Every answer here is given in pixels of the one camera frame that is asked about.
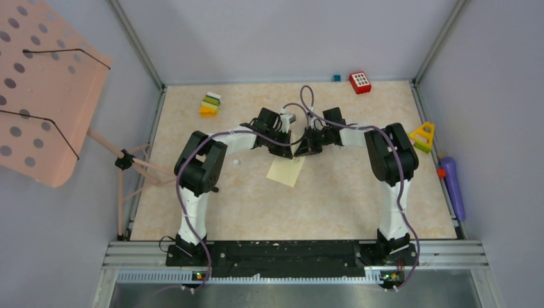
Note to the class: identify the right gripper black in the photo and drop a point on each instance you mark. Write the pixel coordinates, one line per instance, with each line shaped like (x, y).
(308, 145)

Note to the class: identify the yellow green toy block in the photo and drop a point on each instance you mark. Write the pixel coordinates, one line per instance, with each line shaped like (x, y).
(423, 137)

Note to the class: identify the stacked colourful toy blocks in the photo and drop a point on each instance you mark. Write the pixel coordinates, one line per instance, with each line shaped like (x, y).
(210, 105)

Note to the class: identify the yellow envelope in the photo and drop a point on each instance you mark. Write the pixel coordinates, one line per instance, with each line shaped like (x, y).
(285, 171)

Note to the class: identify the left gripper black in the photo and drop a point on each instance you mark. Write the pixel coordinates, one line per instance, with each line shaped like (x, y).
(283, 151)

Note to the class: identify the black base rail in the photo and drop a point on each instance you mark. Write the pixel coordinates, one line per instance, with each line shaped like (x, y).
(288, 262)

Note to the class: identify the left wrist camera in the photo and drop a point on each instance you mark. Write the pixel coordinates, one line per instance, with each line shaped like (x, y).
(286, 120)

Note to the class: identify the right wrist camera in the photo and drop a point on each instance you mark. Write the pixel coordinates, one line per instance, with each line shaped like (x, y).
(314, 122)

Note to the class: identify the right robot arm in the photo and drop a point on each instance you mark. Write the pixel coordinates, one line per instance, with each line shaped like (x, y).
(393, 162)

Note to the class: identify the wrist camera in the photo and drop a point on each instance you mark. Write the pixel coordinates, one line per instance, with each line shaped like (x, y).
(314, 122)
(286, 120)

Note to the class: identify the pink perforated music stand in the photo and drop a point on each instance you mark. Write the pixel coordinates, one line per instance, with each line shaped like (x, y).
(51, 82)

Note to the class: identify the red toy block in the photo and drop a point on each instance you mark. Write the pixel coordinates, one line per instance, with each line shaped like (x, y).
(360, 82)

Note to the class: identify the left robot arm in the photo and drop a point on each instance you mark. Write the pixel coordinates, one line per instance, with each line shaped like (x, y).
(199, 166)

